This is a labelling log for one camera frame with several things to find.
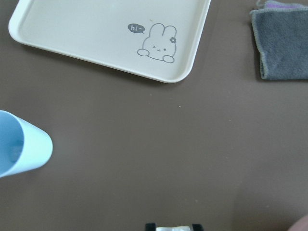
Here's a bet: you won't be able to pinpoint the clear ice cube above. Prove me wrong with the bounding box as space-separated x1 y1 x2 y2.
156 225 193 231
9 140 24 162

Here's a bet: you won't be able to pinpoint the folded grey cloth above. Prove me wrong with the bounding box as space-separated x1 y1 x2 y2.
250 0 308 80

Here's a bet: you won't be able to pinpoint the light blue plastic cup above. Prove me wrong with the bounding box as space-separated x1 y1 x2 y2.
0 110 53 178

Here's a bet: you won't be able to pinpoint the cream rabbit serving tray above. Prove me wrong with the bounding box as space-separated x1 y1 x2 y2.
8 0 210 83

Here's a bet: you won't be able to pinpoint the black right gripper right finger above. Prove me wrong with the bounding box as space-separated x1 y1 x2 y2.
192 224 203 231

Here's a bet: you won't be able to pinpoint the pink bowl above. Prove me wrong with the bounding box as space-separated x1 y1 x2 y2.
288 215 308 231

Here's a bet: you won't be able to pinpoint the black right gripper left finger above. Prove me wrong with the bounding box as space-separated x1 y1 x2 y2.
145 223 156 231

